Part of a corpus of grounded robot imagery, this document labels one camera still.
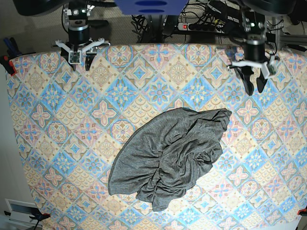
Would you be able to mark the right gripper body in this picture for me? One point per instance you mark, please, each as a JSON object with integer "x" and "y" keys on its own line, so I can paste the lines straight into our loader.
{"x": 80, "y": 44}

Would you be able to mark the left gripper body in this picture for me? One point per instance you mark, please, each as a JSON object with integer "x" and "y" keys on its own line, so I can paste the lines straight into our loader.
{"x": 254, "y": 55}

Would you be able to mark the grey t-shirt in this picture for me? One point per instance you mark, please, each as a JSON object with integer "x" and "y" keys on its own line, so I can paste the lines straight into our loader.
{"x": 164, "y": 158}

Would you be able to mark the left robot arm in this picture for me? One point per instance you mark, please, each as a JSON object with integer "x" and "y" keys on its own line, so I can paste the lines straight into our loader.
{"x": 251, "y": 35}

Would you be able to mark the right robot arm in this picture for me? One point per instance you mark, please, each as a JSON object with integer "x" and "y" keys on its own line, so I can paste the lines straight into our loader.
{"x": 75, "y": 13}

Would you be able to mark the patterned tablecloth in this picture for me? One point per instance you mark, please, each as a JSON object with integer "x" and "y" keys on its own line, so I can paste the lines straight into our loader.
{"x": 70, "y": 126}

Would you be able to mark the red black clamp left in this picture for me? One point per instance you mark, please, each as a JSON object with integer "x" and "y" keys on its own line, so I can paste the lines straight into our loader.
{"x": 12, "y": 52}

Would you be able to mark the power strip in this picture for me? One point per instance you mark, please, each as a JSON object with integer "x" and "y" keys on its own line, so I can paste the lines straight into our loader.
{"x": 205, "y": 27}

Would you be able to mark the red clamp bottom right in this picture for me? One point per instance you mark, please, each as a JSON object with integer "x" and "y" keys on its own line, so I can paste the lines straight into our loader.
{"x": 302, "y": 212}

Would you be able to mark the red clamp bottom left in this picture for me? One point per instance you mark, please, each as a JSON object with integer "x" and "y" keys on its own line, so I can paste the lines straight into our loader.
{"x": 39, "y": 217}

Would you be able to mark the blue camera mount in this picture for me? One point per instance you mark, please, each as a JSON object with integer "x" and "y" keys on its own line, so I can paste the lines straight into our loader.
{"x": 151, "y": 7}

